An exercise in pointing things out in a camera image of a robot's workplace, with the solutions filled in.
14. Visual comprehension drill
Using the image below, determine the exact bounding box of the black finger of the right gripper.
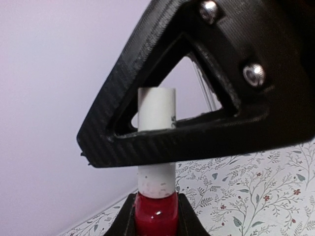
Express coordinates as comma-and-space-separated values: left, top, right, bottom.
77, 0, 315, 168

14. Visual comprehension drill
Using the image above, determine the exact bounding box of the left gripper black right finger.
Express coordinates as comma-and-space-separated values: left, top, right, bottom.
177, 193, 209, 236

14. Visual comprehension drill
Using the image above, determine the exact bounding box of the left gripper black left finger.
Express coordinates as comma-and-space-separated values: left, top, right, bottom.
104, 194, 136, 236

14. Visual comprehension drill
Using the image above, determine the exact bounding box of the red nail polish bottle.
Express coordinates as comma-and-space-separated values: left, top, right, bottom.
134, 193, 179, 236

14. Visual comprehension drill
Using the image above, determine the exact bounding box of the white nail polish cap brush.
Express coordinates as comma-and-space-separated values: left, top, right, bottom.
138, 88, 176, 199

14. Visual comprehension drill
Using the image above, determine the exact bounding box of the floral patterned table cloth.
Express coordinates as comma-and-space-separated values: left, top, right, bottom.
59, 141, 315, 236

